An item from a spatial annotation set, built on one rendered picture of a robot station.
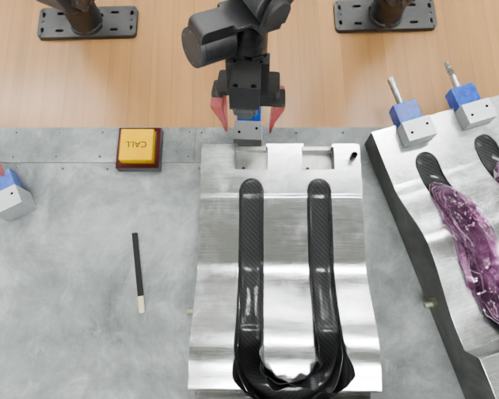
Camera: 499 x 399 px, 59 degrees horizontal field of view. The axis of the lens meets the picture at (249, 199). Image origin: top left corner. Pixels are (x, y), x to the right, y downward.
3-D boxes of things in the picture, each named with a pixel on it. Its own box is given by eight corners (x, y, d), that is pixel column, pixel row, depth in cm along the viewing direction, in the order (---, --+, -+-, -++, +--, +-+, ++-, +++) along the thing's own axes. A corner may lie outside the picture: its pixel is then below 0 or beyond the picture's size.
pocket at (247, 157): (237, 151, 76) (235, 142, 72) (267, 151, 76) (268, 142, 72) (236, 176, 75) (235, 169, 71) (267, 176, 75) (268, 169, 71)
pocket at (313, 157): (299, 151, 76) (301, 142, 72) (329, 151, 75) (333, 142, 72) (299, 176, 74) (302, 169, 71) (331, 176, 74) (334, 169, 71)
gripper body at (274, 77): (279, 102, 70) (282, 59, 65) (215, 100, 70) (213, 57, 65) (279, 81, 75) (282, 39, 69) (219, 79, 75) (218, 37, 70)
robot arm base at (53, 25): (125, 12, 81) (127, -20, 83) (17, 14, 81) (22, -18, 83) (136, 38, 88) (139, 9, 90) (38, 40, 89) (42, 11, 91)
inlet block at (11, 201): (-13, 161, 82) (-31, 150, 77) (13, 150, 82) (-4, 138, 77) (11, 222, 79) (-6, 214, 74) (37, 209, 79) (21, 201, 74)
